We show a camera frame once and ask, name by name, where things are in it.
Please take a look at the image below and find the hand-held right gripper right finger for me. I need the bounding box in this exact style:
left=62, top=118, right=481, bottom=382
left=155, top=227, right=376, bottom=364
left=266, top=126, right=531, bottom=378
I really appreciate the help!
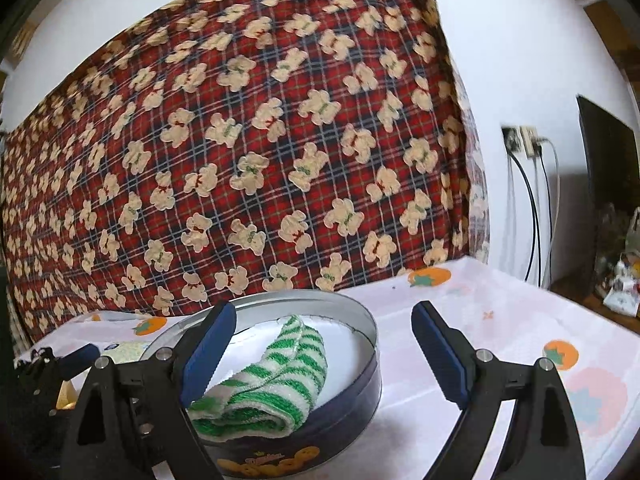
left=410, top=301, right=587, bottom=480

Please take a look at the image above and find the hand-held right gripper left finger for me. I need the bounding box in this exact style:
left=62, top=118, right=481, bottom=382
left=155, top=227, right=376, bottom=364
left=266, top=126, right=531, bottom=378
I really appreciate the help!
left=62, top=301, right=238, bottom=480

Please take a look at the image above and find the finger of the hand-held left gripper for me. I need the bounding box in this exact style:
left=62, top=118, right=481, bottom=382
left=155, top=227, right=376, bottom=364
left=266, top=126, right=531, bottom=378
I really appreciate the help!
left=55, top=344, right=102, bottom=378

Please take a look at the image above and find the green striped white cloth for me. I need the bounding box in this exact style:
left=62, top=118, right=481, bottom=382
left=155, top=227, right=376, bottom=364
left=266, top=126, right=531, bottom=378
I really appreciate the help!
left=187, top=315, right=328, bottom=443

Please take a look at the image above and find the round metal cookie tin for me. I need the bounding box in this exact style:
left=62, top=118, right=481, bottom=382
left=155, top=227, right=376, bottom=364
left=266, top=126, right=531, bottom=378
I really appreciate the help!
left=137, top=290, right=383, bottom=478

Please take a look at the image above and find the white persimmon print tablecloth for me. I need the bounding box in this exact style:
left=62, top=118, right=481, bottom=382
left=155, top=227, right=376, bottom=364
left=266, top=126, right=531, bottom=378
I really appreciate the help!
left=15, top=255, right=640, bottom=480

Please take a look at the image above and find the wooden television stand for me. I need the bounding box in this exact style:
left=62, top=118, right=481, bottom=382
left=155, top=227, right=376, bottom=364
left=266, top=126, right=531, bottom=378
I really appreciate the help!
left=547, top=275, right=640, bottom=341

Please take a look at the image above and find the white printed packet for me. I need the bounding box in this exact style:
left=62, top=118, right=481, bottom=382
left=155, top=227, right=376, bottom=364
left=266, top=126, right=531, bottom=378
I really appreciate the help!
left=602, top=255, right=640, bottom=318

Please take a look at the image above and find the red plaid teddy bear blanket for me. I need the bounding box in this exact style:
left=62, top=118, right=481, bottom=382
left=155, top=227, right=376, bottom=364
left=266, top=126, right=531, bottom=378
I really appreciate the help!
left=0, top=0, right=493, bottom=356

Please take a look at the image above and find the clear plastic bag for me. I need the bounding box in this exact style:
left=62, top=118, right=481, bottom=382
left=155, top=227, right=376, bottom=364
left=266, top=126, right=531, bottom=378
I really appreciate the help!
left=597, top=202, right=623, bottom=261

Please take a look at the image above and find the black flat screen television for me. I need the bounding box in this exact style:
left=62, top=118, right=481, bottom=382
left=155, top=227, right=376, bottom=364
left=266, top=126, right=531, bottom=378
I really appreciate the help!
left=576, top=94, right=640, bottom=301

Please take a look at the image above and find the wooden slatted panel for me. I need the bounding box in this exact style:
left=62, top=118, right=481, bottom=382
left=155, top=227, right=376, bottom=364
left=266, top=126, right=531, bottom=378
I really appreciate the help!
left=10, top=22, right=33, bottom=58

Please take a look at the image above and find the brown wooden door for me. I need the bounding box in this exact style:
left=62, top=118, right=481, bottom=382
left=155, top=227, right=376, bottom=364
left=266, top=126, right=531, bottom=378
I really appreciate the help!
left=582, top=0, right=640, bottom=126

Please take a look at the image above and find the black power cable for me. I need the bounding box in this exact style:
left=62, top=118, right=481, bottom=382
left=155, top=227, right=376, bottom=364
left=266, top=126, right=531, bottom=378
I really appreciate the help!
left=509, top=150, right=542, bottom=283

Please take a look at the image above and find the grey power cable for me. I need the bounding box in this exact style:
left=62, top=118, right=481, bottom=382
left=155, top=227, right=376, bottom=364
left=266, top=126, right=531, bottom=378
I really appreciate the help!
left=537, top=137, right=561, bottom=288

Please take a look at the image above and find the white wall outlet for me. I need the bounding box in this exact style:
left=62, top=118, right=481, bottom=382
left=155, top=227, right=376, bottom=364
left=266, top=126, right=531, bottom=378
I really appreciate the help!
left=520, top=125, right=541, bottom=157

